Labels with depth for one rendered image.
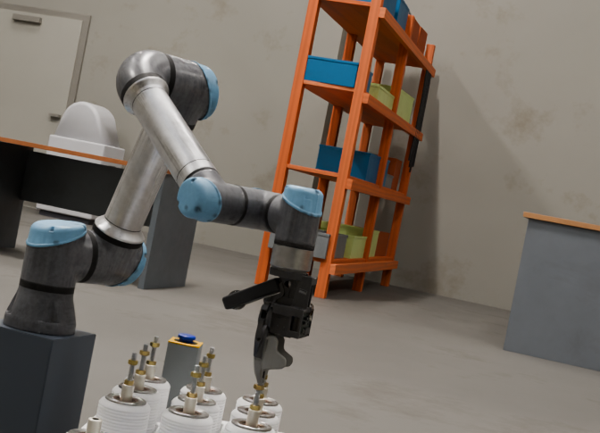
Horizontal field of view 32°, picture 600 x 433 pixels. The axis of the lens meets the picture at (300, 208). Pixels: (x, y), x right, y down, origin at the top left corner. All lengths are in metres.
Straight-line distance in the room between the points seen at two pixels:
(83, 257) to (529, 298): 4.52
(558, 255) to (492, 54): 4.14
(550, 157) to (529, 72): 0.83
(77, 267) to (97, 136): 8.39
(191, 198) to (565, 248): 4.77
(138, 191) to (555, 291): 4.48
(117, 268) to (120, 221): 0.10
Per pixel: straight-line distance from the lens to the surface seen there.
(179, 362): 2.33
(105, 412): 1.95
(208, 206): 1.85
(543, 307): 6.48
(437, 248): 10.17
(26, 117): 11.92
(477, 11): 10.39
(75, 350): 2.28
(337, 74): 7.49
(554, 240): 6.47
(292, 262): 1.87
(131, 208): 2.27
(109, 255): 2.30
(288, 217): 1.87
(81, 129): 10.71
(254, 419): 1.94
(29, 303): 2.24
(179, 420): 1.92
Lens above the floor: 0.68
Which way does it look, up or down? 1 degrees down
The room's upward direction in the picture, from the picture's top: 11 degrees clockwise
